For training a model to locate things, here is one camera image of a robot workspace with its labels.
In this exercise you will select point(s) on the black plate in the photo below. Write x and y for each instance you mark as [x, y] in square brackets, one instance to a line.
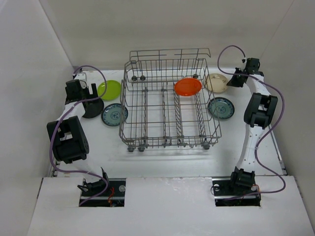
[93, 108]

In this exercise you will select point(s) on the cream plate with markings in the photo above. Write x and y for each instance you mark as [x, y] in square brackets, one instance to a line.
[216, 83]

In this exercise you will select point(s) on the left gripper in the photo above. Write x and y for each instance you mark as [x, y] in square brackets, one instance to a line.
[88, 96]

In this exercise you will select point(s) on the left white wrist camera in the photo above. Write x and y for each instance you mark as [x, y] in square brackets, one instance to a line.
[80, 76]

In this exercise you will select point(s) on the lime green plate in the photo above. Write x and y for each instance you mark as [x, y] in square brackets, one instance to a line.
[113, 90]

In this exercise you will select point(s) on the grey wire dish rack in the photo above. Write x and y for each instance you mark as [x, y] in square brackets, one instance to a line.
[157, 116]

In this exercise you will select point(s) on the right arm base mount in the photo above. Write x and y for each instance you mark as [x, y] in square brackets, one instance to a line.
[227, 196]

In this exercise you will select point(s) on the blue floral plate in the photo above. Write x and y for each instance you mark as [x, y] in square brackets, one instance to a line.
[114, 114]
[221, 108]

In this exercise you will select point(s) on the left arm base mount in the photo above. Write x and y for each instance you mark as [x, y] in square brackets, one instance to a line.
[113, 196]

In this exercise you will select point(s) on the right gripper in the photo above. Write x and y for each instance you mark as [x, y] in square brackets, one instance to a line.
[238, 77]

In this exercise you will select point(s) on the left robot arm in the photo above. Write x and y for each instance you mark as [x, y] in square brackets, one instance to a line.
[69, 142]

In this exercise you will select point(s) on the orange plate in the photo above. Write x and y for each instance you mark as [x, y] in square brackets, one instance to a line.
[187, 87]

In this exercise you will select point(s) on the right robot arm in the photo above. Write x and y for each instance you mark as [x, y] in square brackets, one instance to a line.
[241, 176]

